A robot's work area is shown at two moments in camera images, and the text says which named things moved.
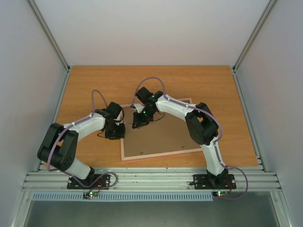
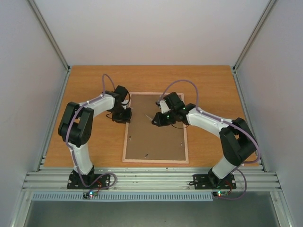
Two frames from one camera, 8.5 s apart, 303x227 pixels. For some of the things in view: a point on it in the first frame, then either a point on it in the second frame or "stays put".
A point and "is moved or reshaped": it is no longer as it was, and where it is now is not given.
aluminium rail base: [149, 178] stays put
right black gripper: [139, 120] → [160, 118]
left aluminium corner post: [37, 13] stays put
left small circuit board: [87, 195] stays put
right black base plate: [204, 181] stays put
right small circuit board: [220, 193] stays put
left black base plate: [104, 181] stays put
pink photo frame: [167, 135] is moved or reshaped
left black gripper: [121, 135] → [127, 119]
